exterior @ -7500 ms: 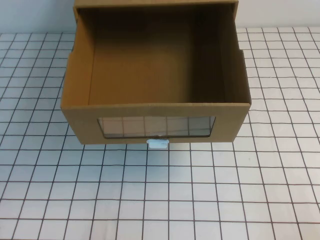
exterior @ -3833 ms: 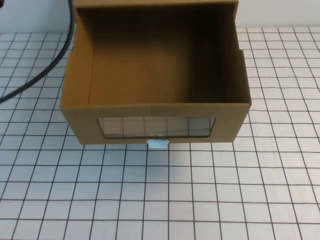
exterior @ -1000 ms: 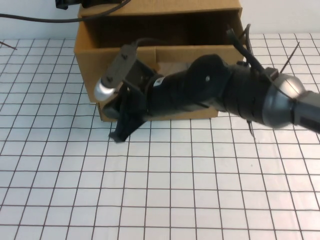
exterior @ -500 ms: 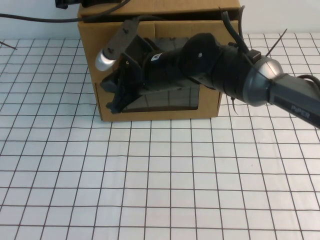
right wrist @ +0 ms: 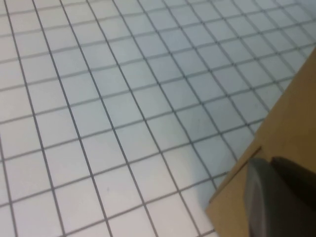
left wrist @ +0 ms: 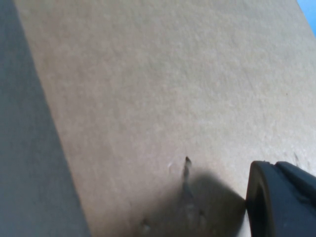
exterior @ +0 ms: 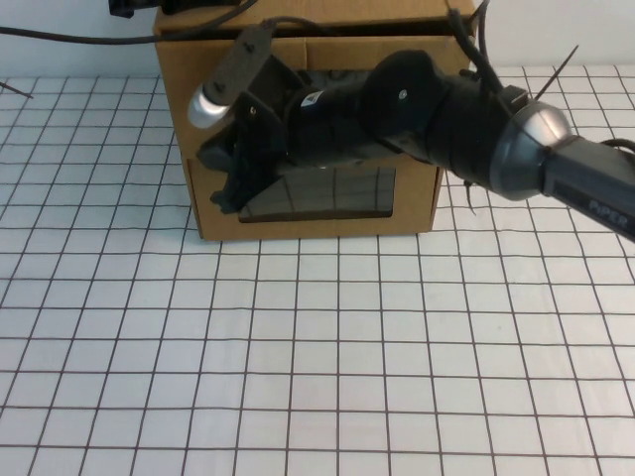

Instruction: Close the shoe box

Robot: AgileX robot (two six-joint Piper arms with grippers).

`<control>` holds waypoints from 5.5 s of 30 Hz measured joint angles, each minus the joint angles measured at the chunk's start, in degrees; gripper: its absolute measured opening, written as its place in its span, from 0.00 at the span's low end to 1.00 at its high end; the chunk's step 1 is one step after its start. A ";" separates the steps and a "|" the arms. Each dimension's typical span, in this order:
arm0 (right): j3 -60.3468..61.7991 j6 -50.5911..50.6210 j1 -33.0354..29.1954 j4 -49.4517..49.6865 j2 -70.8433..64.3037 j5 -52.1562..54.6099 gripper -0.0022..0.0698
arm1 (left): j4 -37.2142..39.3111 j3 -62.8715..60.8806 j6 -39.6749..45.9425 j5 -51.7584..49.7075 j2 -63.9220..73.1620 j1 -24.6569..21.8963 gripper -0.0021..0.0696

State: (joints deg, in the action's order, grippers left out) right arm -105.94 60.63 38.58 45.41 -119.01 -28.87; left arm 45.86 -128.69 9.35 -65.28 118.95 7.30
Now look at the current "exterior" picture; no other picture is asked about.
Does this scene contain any thin dark cable tie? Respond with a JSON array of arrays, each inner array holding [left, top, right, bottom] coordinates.
[[0, 80, 35, 100], [537, 44, 580, 99]]

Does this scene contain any cardboard shoe box with window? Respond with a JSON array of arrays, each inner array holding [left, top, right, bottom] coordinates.
[[190, 157, 446, 243]]

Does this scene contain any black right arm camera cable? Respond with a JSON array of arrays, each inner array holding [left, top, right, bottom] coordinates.
[[260, 0, 503, 96]]

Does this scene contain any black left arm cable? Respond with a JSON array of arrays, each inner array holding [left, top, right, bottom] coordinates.
[[0, 3, 249, 46]]

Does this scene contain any cardboard drawer with window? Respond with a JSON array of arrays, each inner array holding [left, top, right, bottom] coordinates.
[[154, 24, 478, 170]]

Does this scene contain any white grid pattern tablecloth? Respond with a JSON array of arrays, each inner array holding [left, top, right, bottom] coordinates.
[[0, 63, 635, 476]]

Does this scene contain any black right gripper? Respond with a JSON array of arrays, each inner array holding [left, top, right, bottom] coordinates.
[[196, 53, 302, 215]]

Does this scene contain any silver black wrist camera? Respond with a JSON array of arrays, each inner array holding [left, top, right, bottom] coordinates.
[[187, 23, 274, 131]]

